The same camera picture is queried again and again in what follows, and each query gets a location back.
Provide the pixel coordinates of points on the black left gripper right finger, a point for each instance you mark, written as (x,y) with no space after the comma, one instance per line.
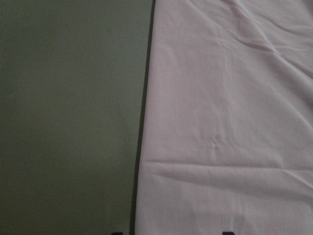
(227,233)

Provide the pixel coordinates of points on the pink Snoopy t-shirt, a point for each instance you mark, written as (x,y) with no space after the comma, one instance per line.
(228,130)

